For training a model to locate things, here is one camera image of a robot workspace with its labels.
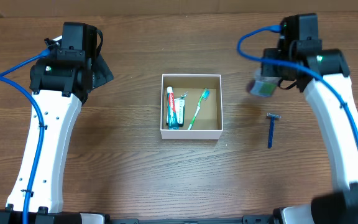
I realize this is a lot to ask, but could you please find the purple hand soap pump bottle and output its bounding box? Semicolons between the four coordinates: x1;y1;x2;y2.
247;68;280;97

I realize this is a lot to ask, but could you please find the blue disposable razor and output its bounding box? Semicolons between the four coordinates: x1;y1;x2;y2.
267;113;281;149

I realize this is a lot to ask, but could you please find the green white toothbrush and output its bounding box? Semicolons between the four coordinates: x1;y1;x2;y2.
188;88;210;130

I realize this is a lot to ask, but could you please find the green white soap packet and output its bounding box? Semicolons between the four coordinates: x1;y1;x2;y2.
174;91;188;127

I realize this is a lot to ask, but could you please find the red green toothpaste tube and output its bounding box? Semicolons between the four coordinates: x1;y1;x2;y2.
167;86;179;130

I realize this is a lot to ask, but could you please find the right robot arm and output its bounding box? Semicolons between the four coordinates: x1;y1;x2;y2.
262;14;358;223

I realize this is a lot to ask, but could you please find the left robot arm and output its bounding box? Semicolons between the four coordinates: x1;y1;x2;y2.
0;22;114;224

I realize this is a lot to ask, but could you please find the white cardboard box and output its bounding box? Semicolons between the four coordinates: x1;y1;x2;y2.
160;74;223;140

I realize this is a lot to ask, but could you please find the right blue cable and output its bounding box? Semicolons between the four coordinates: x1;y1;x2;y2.
236;24;358;187

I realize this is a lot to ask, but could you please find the blue cable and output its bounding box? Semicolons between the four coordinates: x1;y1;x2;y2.
0;48;52;224
236;24;358;187

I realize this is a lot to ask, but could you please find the left blue cable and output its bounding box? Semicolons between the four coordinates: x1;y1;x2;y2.
0;48;52;224

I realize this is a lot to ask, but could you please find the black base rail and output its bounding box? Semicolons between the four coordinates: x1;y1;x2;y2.
106;215;280;224

